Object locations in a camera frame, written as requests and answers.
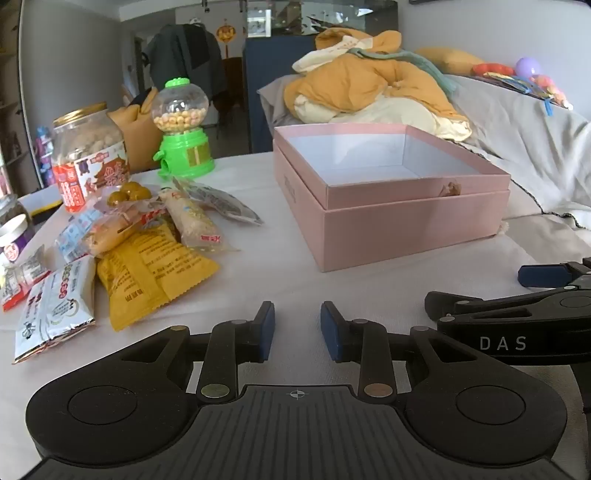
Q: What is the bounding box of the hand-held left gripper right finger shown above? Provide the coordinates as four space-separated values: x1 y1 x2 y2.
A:
320 301 481 402

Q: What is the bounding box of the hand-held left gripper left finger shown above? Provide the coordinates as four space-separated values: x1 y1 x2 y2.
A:
117 301 276 400

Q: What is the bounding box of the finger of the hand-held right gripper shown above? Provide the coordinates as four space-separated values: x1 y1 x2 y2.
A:
424 284 591 325
517 259 591 289

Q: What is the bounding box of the pink cardboard box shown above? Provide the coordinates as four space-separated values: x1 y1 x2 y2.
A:
272 124 512 273

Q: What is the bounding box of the bread packet with red print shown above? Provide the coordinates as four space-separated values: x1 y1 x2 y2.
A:
85 203 174 259

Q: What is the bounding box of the red-edged snack packet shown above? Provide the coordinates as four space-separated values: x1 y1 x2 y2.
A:
0 247 52 313

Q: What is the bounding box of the clear rice cracker packet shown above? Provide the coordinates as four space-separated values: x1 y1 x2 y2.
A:
159 187 239 254

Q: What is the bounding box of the clear packet of dark snack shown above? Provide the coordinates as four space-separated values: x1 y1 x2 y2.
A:
178 178 264 226

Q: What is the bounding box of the yellow snack packet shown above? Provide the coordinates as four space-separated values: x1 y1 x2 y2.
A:
96 222 221 332

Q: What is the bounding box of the grey sofa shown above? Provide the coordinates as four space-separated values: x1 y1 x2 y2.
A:
257 74 591 232

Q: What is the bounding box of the pile of colourful toys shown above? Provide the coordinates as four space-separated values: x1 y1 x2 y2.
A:
499 71 574 116

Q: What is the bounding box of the green candy dispenser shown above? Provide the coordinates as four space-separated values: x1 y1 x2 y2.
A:
154 78 215 180

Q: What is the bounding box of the clear packet of olive balls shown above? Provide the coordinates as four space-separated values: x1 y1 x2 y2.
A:
93 181 161 221

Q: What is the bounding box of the purple ball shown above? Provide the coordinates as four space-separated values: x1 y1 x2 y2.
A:
515 56 542 78

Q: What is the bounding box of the red orange toy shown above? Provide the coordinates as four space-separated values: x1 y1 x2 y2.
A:
472 62 515 77

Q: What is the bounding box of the blue and white snack packet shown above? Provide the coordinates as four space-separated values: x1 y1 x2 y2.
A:
55 210 105 264

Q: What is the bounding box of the white and green snack packet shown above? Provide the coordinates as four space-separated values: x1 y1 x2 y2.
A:
13 256 98 365

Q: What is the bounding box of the yellow pillow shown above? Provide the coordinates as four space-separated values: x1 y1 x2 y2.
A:
416 47 485 77

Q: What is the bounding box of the yellow and cream quilt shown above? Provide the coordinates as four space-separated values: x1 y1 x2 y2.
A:
284 28 472 141

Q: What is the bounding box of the yellow armchair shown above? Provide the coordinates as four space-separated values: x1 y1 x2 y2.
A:
108 88 162 174

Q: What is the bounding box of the pale green cloth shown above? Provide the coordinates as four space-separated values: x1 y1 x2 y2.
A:
348 46 458 95

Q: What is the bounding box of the clear jar with red label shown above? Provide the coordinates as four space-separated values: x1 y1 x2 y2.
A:
51 102 130 213

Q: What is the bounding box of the small jar with purple label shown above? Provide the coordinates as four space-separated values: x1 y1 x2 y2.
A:
0 215 37 266

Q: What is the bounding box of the dark blue cabinet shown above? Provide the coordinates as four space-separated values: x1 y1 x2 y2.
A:
245 36 319 153

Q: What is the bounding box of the dark glass jar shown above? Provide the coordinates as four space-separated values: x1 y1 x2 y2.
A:
0 194 31 227

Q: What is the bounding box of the dark hanging jacket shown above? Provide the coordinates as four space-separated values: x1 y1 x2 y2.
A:
141 23 227 107

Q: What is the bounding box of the orange wall decoration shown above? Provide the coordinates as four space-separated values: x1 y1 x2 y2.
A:
216 23 235 58

